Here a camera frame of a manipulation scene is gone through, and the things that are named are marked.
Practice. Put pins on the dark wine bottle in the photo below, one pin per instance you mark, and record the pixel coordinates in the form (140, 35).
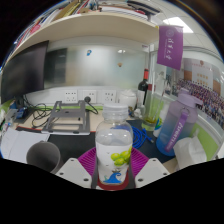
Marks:
(143, 88)

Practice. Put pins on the clear plastic bottle white cap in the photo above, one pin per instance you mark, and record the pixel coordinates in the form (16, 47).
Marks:
(113, 143)

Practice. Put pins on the grey metal laptop stand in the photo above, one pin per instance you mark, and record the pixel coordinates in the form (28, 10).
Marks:
(66, 128)

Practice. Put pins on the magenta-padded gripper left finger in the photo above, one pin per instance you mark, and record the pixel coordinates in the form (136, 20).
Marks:
(71, 171)

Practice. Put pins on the small blue device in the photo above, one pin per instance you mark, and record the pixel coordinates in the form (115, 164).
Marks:
(22, 112)

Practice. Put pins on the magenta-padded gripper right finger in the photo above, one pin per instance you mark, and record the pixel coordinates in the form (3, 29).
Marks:
(153, 171)

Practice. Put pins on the white shelf unit with books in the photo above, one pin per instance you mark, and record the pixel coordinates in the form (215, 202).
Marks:
(93, 28)

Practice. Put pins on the black computer monitor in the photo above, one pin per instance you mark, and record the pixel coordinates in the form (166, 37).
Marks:
(25, 71)

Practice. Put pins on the white wall socket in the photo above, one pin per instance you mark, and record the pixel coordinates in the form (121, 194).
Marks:
(109, 96)
(70, 96)
(90, 94)

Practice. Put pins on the tall drinking glass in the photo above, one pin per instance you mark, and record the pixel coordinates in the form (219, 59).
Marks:
(150, 116)

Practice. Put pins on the white paper with writing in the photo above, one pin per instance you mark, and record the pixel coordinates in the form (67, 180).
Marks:
(20, 145)

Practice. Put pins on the group photo poster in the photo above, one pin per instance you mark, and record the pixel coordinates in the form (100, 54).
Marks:
(206, 96)

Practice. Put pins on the grey mug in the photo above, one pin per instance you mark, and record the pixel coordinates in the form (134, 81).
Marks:
(45, 156)

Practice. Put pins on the dark blue mouse pad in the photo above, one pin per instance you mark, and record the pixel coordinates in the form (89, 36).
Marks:
(150, 153)

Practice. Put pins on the translucent purple water jug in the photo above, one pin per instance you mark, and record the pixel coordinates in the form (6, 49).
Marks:
(176, 126)

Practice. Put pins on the white ceramic jar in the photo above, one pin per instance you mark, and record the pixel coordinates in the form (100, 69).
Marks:
(128, 99)

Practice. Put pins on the purple hanging banner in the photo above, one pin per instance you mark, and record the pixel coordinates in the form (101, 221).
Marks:
(170, 46)

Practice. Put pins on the flat round red coaster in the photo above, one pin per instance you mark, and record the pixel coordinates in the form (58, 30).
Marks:
(113, 188)

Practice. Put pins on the crumpled white tissue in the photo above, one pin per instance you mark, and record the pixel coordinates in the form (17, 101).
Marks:
(190, 151)

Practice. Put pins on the black desk mat red edge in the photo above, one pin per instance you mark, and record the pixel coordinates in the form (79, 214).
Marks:
(73, 145)

